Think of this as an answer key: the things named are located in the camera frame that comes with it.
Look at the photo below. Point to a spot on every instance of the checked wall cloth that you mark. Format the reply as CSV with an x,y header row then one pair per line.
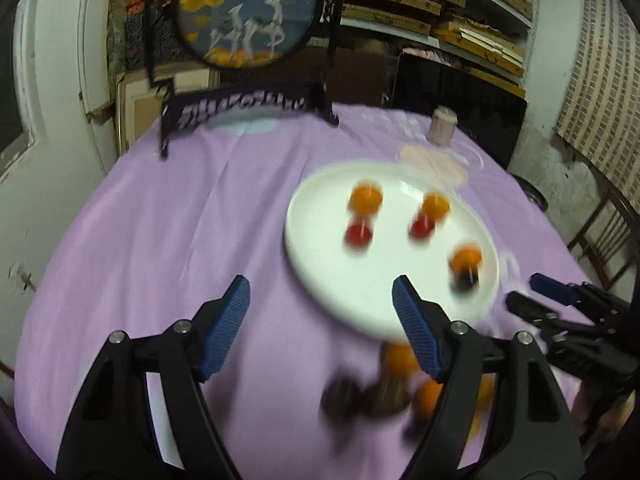
x,y
607,75

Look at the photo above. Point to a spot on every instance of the small white dish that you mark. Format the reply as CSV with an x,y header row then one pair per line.
x,y
245,125

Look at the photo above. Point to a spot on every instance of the patterned fabric rolls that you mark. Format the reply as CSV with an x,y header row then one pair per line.
x,y
137,30

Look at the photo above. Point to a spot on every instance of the dark round fruit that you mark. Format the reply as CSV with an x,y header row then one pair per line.
x,y
465,282
342,400
387,399

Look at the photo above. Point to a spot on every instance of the white shelf unit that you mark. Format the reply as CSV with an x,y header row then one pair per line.
x,y
370,25

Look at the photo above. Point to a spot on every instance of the wooden chair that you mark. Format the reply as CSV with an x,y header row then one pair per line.
x,y
607,240

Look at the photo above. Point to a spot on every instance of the framed board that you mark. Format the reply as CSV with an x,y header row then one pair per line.
x,y
137,110

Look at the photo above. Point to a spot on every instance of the white door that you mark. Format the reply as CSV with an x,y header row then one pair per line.
x,y
55,60

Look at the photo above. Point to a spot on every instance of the beige cup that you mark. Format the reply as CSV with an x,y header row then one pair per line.
x,y
442,125

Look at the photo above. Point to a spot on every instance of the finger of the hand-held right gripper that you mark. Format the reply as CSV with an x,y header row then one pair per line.
x,y
527,307
552,287

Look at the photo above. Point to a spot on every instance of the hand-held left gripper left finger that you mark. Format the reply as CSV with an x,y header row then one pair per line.
x,y
227,325

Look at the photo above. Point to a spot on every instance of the person's right hand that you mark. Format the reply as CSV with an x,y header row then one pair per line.
x,y
607,420

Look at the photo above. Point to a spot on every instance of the black stool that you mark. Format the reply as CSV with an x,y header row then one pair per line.
x,y
532,192

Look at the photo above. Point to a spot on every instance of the orange kumquat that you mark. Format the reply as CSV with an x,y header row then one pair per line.
x,y
435,206
366,199
486,391
428,397
466,257
399,360

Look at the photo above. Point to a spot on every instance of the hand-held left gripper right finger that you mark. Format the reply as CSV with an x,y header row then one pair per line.
x,y
417,330

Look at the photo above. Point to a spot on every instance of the red cherry tomato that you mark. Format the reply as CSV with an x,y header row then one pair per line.
x,y
421,226
358,234

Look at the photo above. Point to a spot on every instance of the round embroidered screen black stand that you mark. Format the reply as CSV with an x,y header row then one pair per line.
x,y
250,10

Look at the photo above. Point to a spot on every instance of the white round plate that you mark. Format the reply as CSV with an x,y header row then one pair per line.
x,y
345,280

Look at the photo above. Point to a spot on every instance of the clear glass saucer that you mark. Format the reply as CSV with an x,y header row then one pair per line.
x,y
440,164

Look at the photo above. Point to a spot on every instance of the purple tablecloth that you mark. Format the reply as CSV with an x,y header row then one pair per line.
x,y
175,220

